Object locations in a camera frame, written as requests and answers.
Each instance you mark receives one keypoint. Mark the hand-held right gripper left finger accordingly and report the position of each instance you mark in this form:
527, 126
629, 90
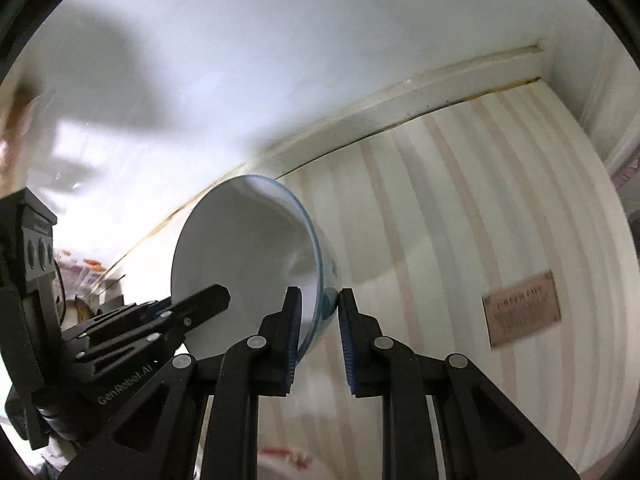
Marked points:
296, 330

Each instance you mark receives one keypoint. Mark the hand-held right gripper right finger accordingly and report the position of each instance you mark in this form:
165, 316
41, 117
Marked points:
345, 340

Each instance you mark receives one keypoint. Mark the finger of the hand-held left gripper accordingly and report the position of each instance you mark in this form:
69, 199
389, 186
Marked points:
140, 344
200, 300

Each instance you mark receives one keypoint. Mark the blue rim white bowl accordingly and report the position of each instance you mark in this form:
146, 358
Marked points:
240, 240

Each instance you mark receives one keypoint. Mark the cat print striped tablecloth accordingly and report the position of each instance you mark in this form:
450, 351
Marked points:
450, 210

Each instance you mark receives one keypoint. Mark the white door frame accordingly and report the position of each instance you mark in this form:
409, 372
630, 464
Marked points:
615, 125

